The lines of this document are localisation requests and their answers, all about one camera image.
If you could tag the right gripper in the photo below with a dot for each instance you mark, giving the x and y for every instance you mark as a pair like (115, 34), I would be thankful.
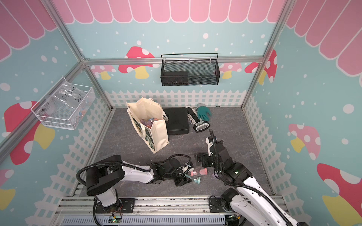
(206, 156)

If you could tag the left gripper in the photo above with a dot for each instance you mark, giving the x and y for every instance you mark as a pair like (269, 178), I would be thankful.
(181, 181)

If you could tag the green hourglass front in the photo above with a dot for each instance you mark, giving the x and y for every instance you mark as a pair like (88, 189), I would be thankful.
(195, 180)

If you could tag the cream canvas tote bag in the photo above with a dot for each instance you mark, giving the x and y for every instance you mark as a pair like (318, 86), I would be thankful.
(149, 121)

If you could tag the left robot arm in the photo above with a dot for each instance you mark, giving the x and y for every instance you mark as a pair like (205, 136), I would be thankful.
(101, 177)

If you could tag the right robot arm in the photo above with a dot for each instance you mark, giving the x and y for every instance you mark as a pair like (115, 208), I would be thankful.
(245, 195)

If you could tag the pink hourglass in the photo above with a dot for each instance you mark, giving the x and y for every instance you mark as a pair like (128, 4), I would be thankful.
(200, 172)

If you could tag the plastic bag in basket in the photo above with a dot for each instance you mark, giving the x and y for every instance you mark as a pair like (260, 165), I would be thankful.
(70, 99)

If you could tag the black white hair brush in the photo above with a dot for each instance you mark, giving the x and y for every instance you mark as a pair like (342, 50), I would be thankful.
(198, 124)

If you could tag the black flat box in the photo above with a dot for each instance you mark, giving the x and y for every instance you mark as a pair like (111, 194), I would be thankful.
(177, 123)

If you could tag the green rubber glove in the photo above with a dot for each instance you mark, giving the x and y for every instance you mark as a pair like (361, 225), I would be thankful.
(204, 112)

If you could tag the black box in basket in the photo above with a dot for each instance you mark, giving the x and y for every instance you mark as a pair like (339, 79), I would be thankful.
(175, 78)

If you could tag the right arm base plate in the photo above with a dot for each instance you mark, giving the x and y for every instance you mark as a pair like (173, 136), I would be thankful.
(219, 205)

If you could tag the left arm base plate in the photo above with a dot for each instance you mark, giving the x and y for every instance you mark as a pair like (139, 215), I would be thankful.
(124, 205)

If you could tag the black mesh wall basket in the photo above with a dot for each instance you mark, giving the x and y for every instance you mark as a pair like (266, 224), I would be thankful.
(202, 68)

